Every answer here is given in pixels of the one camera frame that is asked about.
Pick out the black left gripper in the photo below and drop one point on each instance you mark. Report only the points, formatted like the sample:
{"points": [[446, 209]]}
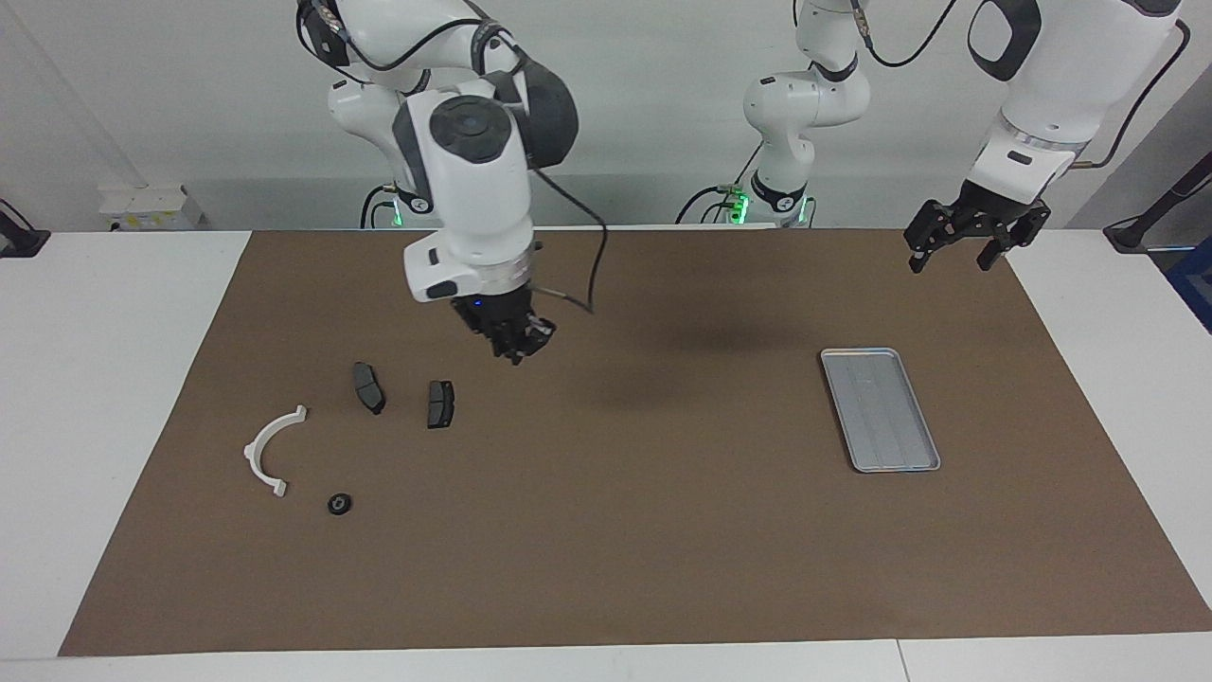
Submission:
{"points": [[980, 216]]}

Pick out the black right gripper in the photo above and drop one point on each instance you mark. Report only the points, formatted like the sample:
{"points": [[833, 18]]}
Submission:
{"points": [[497, 317]]}

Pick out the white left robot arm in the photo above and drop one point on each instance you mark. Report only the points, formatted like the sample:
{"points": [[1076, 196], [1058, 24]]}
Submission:
{"points": [[1070, 85]]}

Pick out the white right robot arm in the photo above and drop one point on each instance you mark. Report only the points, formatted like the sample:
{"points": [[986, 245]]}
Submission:
{"points": [[473, 189]]}

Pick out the silver metal tray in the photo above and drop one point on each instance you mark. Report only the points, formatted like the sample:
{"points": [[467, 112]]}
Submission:
{"points": [[881, 412]]}

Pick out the rectangular dark brake pad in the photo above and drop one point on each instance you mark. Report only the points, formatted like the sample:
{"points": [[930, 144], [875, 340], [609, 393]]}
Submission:
{"points": [[440, 403]]}

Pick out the curved dark brake pad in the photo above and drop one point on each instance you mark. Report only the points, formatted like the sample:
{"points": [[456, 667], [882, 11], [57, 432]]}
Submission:
{"points": [[367, 386]]}

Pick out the brown table mat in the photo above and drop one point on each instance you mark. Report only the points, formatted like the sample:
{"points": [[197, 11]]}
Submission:
{"points": [[615, 493]]}

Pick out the blue box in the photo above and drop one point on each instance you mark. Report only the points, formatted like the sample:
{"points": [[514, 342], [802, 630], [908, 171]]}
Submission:
{"points": [[1195, 279]]}

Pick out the black table clamp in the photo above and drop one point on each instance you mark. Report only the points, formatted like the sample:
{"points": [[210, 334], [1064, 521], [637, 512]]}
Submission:
{"points": [[21, 242]]}

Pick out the white curved plastic bracket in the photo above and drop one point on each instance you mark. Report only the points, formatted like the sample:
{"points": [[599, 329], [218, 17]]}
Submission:
{"points": [[253, 455]]}

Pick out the white wall socket box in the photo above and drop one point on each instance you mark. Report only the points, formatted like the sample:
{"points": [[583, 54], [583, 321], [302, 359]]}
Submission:
{"points": [[151, 206]]}

